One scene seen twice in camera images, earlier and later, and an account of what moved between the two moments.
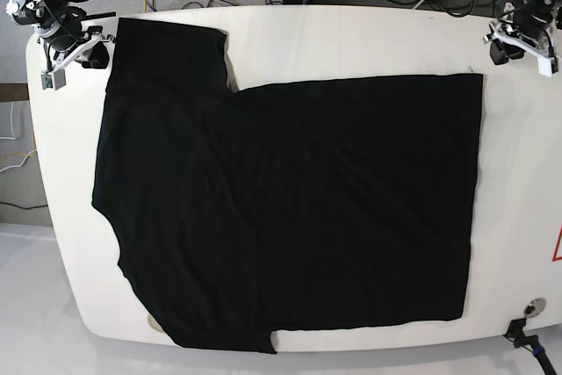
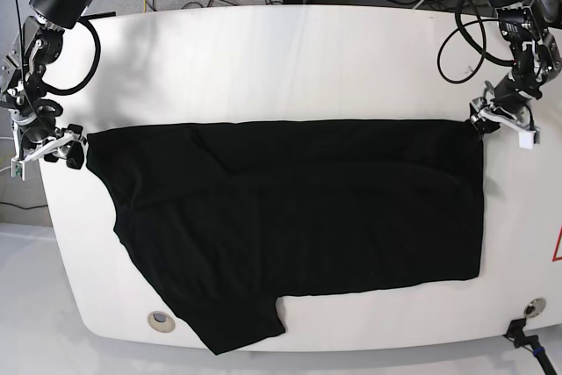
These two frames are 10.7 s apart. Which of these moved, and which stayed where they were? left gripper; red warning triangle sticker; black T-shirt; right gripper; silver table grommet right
Moved: right gripper; black T-shirt; left gripper
Stayed: silver table grommet right; red warning triangle sticker
